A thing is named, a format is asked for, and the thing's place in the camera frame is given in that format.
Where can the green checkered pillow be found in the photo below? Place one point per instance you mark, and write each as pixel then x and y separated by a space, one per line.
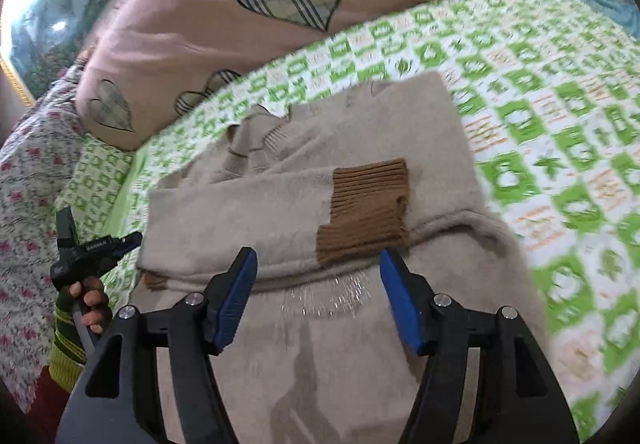
pixel 97 174

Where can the person's left hand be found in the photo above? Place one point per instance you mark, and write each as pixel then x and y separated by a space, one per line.
pixel 92 306

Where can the beige knit sweater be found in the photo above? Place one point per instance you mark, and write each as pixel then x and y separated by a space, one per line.
pixel 300 204

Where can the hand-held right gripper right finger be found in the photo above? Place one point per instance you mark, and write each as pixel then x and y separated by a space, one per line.
pixel 400 304

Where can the light blue cloth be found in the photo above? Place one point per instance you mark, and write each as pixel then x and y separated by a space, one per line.
pixel 607 7

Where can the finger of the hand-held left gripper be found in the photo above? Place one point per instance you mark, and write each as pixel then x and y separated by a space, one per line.
pixel 117 246
pixel 65 226

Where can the pink pillow with plaid hearts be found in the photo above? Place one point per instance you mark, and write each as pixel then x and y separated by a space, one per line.
pixel 200 14

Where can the green checkered bed sheet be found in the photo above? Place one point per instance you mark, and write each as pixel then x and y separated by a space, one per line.
pixel 550 134

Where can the gold framed landscape picture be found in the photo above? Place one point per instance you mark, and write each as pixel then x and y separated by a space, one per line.
pixel 45 14

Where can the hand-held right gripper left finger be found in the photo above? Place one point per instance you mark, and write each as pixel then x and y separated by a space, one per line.
pixel 235 296

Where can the floral blanket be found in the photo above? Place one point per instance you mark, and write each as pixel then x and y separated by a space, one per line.
pixel 30 204

